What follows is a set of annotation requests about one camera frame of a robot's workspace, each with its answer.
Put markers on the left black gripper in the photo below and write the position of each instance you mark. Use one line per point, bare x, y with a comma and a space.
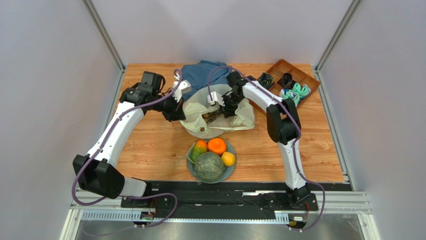
176, 113

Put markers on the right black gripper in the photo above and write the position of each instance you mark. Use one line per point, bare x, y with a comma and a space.
228, 102

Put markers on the translucent pale green plastic bag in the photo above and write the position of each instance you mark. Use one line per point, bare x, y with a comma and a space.
197, 105

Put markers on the fake brown longan bunch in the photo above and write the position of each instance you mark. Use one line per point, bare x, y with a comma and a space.
211, 116

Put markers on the fake green orange mango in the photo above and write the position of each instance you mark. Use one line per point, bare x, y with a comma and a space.
199, 148

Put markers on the fake orange fruit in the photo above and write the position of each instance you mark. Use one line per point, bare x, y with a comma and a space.
217, 145

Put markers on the fake yellow lemon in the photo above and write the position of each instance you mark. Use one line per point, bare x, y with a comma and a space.
228, 159

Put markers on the fake netted melon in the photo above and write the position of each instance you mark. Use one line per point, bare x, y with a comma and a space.
209, 167

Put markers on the grey round plate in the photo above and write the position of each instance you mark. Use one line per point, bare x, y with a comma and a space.
227, 171

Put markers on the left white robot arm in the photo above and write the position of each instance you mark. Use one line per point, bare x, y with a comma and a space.
96, 170

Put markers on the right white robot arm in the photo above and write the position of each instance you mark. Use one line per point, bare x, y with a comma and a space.
283, 127

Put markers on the dark green rolled sock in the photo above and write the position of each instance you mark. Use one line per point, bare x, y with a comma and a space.
266, 80

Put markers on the white teal rolled sock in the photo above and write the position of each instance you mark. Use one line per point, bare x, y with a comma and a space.
290, 94

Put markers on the brown wooden divided tray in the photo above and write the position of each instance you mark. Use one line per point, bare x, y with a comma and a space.
312, 104

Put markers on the black rolled sock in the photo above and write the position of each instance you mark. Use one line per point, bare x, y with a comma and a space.
286, 81

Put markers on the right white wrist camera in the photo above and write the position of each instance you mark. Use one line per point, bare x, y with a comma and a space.
215, 98

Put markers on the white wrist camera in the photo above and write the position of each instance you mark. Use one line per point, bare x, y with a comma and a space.
215, 98
181, 89

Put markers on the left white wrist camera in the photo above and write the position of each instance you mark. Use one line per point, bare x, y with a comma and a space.
181, 89

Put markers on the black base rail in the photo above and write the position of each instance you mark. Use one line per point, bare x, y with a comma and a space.
226, 201

